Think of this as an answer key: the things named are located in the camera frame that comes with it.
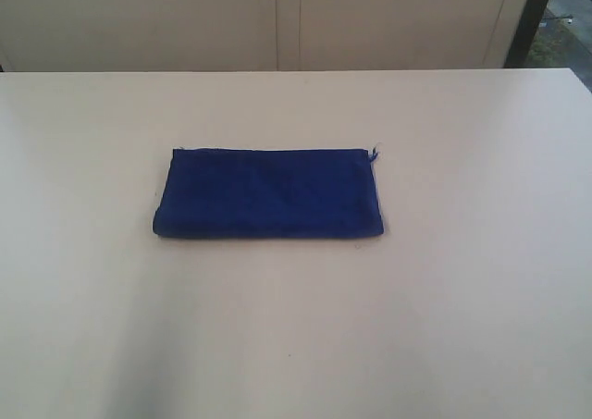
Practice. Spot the blue terry towel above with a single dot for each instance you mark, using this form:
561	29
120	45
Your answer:
215	194

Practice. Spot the black window frame post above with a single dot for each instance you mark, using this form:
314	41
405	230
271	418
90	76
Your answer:
525	33

